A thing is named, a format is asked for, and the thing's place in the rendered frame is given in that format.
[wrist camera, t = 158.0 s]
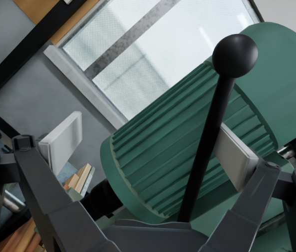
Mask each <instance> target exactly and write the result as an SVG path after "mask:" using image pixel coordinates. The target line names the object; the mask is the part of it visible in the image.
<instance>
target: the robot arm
mask: <svg viewBox="0 0 296 252"><path fill-rule="evenodd" d="M82 139H83V137H82V113H81V112H80V111H74V112H73V113H72V114H71V115H70V116H68V117H67V118H66V119H65V120H64V121H63V122H62V123H60V124H59V125H58V126H57V127H56V128H55V129H54V130H53V131H51V132H47V133H45V134H43V135H41V136H40V137H38V139H36V140H35V137H34V136H33V135H31V134H22V135H18V136H15V137H13V138H12V146H13V152H14V153H10V154H0V215H1V210H2V205H3V200H4V195H5V190H6V185H7V184H12V183H19V186H20V188H21V191H22V193H23V196H24V198H25V200H26V203H27V205H28V208H29V210H30V213H31V215H32V217H33V220H34V222H35V225H36V227H37V229H38V232H39V234H40V237H41V239H42V241H43V244H44V246H45V249H46V251H47V252H250V251H251V249H252V246H253V243H254V241H255V238H256V236H257V233H258V230H259V228H260V225H261V223H262V220H263V217H264V215H265V212H266V210H267V207H268V205H269V202H270V199H271V198H276V199H279V200H282V205H283V210H284V214H285V219H286V224H287V229H288V233H289V238H290V243H291V247H292V252H296V168H295V169H294V170H293V173H288V172H284V171H281V167H280V166H278V165H277V164H275V163H272V162H269V161H265V160H264V159H263V158H262V157H261V156H259V154H258V153H256V152H255V151H254V150H253V149H252V148H250V147H248V146H246V145H245V144H244V143H243V142H242V141H241V140H240V139H239V138H238V137H237V136H236V135H235V134H234V133H233V132H232V131H231V130H230V129H229V128H228V127H227V126H226V125H225V124H224V123H223V122H222V123H221V126H220V129H219V133H218V136H217V139H216V142H215V145H214V148H213V153H214V155H215V156H216V158H217V159H218V161H219V163H220V164H221V166H222V167H223V169H224V171H225V172H226V174H227V175H228V177H229V179H230V180H231V182H232V183H233V185H234V187H235V188H236V190H237V191H238V193H241V194H240V196H239V197H238V199H237V201H236V202H235V204H234V205H233V207H232V209H231V210H230V209H228V210H227V211H226V213H225V214H224V216H223V217H222V219H221V220H220V222H219V223H218V225H217V227H216V228H215V230H214V231H213V233H212V234H211V236H210V237H208V236H206V235H205V234H203V233H201V232H199V231H197V230H194V229H192V227H191V224H190V222H173V221H172V222H166V223H160V224H149V223H145V222H142V221H138V220H134V219H119V218H116V219H115V224H114V225H110V226H106V227H104V228H102V229H100V228H99V227H98V226H97V224H96V223H95V222H94V220H93V219H92V217H91V216H90V215H89V213H88V212H87V211H86V209H85V208H84V206H83V205H82V204H81V203H80V202H79V201H78V200H77V201H75V202H73V200H72V199H71V197H70V196H69V194H68V193H67V191H66V190H65V189H64V187H63V186H62V184H61V183H60V181H59V180H58V178H57V177H56V176H57V175H58V174H59V172H60V171H61V169H62V168H63V166H64V165H65V163H66V162H67V161H68V159H69V158H70V156H71V155H72V153H73V152H74V151H75V149H76V148H77V146H78V145H79V143H80V142H81V140H82Z"/></svg>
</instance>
